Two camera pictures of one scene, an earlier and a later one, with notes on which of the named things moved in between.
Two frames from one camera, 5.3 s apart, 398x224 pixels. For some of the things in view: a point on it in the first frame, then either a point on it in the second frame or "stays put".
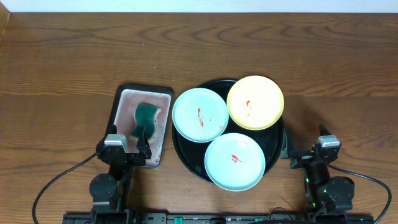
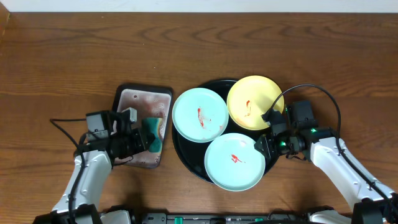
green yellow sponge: x=145 y=116 → x=152 y=125
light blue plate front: x=234 y=162 stays put
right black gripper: x=287 y=148 → x=268 y=150
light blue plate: x=200 y=114 stays put
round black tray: x=192 y=154 stays put
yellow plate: x=255 y=102 stays put
